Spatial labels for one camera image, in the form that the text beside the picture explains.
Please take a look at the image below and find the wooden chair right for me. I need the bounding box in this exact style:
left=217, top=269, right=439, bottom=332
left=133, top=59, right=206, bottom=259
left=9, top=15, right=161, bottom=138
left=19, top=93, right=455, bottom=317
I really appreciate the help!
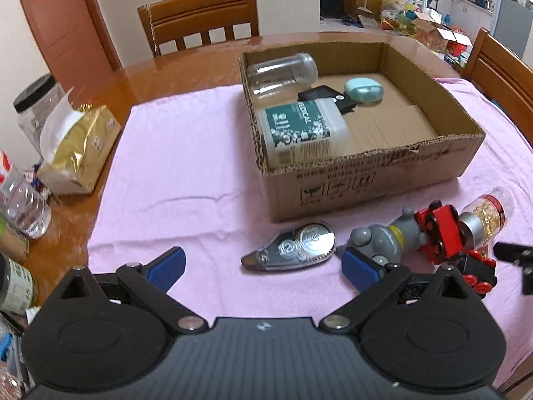
left=462, top=28, right=533, bottom=145

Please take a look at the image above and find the clear correction tape dispenser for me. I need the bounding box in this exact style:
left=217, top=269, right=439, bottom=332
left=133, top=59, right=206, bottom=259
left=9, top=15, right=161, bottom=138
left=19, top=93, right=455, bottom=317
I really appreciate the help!
left=240, top=221, right=336, bottom=273

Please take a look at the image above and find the green lid toothpick jar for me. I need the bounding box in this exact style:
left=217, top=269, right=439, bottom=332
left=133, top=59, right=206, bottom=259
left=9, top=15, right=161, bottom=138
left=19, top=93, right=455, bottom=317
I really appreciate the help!
left=0, top=217, right=30, bottom=264

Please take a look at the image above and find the mint green oval case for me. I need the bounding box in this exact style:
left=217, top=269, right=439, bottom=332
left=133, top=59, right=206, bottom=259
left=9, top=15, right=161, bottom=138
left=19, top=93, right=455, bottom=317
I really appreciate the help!
left=344, top=78, right=384, bottom=105

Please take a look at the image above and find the black small case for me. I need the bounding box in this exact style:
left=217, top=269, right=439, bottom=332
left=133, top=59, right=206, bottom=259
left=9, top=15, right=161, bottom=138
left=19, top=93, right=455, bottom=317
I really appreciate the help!
left=298, top=85, right=357, bottom=115

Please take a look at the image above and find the gold capsule bottle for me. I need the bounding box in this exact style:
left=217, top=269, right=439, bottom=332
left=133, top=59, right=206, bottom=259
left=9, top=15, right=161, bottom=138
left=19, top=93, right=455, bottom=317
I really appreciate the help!
left=459, top=186, right=515, bottom=249

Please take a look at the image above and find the wooden chair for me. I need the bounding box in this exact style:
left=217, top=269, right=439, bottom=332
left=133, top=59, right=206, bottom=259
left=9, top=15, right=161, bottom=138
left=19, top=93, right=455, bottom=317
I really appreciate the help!
left=462, top=28, right=533, bottom=145
left=136, top=0, right=259, bottom=57

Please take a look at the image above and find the clear plastic jar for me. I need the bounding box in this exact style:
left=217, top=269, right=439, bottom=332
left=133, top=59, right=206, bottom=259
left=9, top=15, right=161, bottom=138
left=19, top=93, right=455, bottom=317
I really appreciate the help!
left=247, top=52, right=318, bottom=99

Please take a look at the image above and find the black toy train car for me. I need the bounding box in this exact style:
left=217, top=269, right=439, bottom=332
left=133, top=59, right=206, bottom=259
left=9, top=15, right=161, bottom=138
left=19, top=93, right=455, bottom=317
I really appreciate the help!
left=451, top=250, right=498, bottom=299

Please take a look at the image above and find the green label medical bottle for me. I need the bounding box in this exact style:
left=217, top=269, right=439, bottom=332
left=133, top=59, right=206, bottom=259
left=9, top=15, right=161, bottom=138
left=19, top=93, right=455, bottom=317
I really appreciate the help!
left=257, top=98, right=350, bottom=168

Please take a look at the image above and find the gold tissue pack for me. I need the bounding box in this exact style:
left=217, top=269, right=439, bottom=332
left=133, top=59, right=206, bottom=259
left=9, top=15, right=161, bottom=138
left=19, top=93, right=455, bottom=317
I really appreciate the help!
left=37, top=95, right=121, bottom=196

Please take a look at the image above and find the black lid clear jar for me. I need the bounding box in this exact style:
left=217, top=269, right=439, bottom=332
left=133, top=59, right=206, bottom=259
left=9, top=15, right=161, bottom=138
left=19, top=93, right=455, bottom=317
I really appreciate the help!
left=14, top=73, right=65, bottom=154

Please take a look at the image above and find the cardboard box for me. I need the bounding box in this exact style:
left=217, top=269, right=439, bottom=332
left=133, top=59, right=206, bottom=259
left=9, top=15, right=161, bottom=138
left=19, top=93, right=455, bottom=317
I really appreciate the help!
left=240, top=37, right=485, bottom=222

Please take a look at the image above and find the brown wooden door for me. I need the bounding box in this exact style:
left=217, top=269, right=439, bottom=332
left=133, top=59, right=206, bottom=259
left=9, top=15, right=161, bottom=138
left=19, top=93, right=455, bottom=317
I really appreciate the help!
left=20, top=0, right=122, bottom=100

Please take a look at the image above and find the grey toy figure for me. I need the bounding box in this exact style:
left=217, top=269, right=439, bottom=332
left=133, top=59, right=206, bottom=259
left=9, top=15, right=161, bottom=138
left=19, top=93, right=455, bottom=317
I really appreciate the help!
left=335, top=207, right=428, bottom=265

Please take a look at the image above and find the red toy train car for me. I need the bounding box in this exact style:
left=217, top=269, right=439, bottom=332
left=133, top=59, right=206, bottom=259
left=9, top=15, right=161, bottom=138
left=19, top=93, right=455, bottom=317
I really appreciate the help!
left=415, top=200, right=465, bottom=265

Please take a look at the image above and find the dark label jar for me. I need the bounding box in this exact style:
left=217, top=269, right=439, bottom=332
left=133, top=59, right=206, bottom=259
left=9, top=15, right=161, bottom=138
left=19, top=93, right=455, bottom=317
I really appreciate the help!
left=0, top=255, right=38, bottom=315

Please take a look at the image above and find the clear water bottle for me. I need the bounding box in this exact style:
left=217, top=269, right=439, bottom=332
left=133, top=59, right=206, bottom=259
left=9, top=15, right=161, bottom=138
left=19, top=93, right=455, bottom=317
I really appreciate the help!
left=1, top=151, right=52, bottom=240

